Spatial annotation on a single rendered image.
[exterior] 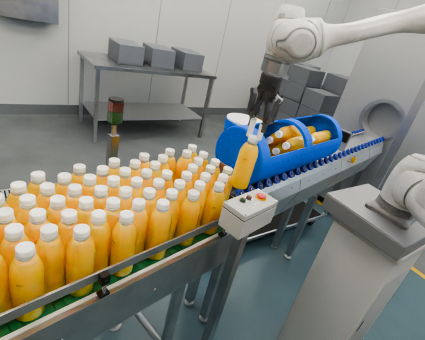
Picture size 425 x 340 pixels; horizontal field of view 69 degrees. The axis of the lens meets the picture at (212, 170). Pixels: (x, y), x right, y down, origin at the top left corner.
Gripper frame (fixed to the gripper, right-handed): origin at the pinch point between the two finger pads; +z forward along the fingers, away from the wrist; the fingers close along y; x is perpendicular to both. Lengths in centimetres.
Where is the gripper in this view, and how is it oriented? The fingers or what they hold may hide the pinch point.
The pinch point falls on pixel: (256, 129)
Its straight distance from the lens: 115.9
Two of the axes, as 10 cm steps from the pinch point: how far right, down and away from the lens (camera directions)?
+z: -2.1, 8.7, 4.5
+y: -6.8, -4.6, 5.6
